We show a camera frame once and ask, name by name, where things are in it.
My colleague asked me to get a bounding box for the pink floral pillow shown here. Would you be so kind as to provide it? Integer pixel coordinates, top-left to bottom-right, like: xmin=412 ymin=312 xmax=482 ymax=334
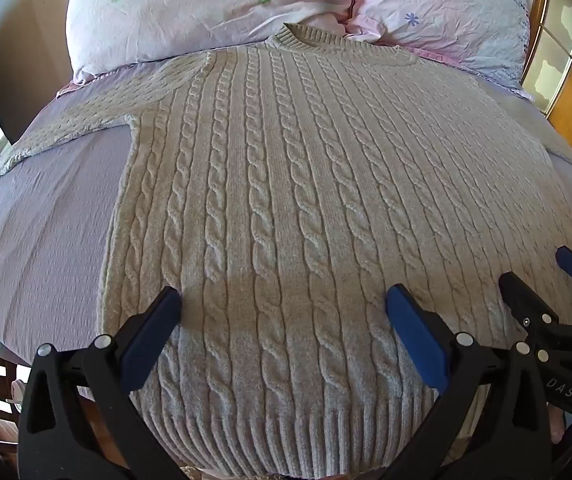
xmin=346 ymin=0 xmax=535 ymax=97
xmin=66 ymin=0 xmax=361 ymax=84

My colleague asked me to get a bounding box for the purple bed sheet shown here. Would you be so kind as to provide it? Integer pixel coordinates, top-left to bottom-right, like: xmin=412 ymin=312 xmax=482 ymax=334
xmin=0 ymin=47 xmax=572 ymax=361

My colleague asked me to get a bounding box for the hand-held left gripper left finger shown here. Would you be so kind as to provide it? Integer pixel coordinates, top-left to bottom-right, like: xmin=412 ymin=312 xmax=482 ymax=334
xmin=18 ymin=286 xmax=183 ymax=480

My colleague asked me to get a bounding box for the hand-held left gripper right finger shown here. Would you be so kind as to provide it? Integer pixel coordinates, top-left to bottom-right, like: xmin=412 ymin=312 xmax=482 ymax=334
xmin=385 ymin=283 xmax=553 ymax=480

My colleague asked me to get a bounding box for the brown wardrobe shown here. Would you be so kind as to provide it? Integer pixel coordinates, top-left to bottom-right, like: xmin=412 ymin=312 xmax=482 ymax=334
xmin=0 ymin=0 xmax=82 ymax=128

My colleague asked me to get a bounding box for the beige cable-knit sweater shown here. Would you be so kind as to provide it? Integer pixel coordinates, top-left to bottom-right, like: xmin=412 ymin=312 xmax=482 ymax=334
xmin=0 ymin=22 xmax=572 ymax=479

